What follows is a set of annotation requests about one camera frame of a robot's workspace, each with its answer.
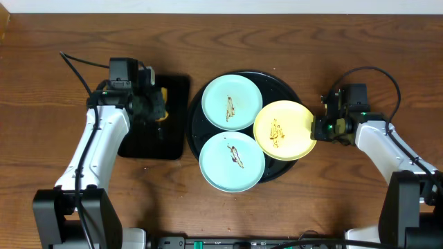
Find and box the yellow green sponge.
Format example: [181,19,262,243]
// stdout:
[156,87,169,122]

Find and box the yellow plate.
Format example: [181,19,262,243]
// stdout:
[253,100,316,161]

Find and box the mint green plate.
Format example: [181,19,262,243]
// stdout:
[199,131,266,193]
[201,74,263,131]

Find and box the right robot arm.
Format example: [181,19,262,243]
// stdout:
[311,84,442,248]

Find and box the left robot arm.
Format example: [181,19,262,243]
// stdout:
[33,87,168,248]

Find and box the rectangular black tray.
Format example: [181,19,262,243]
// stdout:
[118,75,190,160]

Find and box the round black tray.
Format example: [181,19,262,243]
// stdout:
[186,71,301,183]

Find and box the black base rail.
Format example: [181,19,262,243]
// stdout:
[152,236,347,249]

